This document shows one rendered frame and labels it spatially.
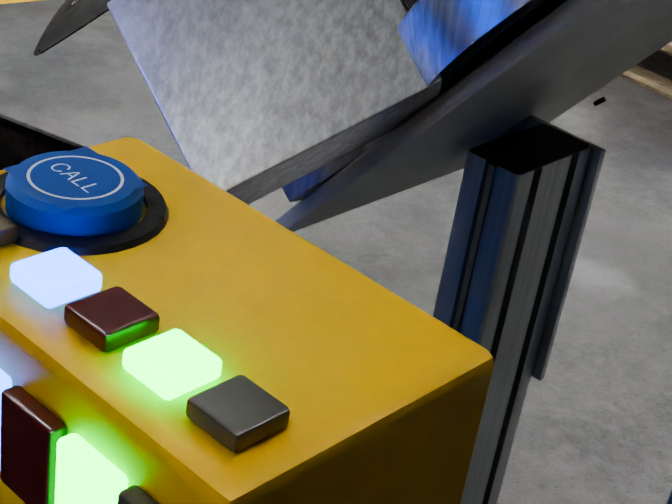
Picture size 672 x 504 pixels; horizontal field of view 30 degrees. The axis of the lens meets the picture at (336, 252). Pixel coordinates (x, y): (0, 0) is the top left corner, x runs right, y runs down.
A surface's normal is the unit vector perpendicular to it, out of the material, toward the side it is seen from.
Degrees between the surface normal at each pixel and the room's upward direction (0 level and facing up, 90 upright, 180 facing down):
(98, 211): 45
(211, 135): 55
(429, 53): 103
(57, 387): 90
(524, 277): 90
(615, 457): 1
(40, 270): 0
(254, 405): 0
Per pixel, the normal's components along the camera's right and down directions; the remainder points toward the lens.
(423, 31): -0.82, 0.37
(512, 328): 0.72, 0.43
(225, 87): -0.04, -0.10
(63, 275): 0.14, -0.86
